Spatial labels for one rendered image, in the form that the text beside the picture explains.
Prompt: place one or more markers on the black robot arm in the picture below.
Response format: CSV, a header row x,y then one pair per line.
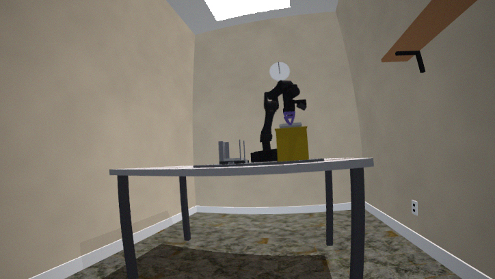
x,y
288,91

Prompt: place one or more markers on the yellow open-top bin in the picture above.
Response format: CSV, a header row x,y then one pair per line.
x,y
292,143

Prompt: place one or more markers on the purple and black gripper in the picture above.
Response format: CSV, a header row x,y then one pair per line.
x,y
288,111

